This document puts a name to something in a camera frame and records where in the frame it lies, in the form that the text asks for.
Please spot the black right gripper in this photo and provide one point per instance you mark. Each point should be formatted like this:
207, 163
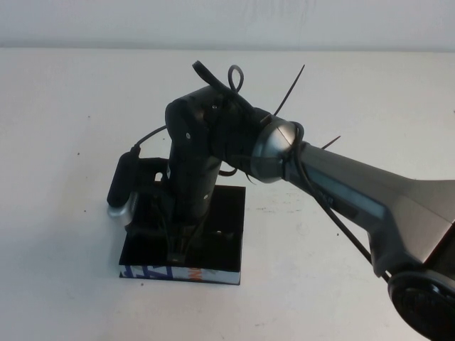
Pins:
181, 231

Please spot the right robot arm black grey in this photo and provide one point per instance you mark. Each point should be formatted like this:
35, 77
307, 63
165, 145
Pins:
320, 184

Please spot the short black zip tie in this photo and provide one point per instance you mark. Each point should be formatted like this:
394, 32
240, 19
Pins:
250, 179
331, 142

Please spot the long black zip tie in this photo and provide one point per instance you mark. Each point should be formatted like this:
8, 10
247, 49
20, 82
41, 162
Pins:
289, 90

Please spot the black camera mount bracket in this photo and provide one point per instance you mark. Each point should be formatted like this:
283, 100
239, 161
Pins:
153, 168

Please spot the black wrist camera silver lens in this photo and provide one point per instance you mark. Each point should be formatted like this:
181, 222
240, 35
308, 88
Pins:
121, 177

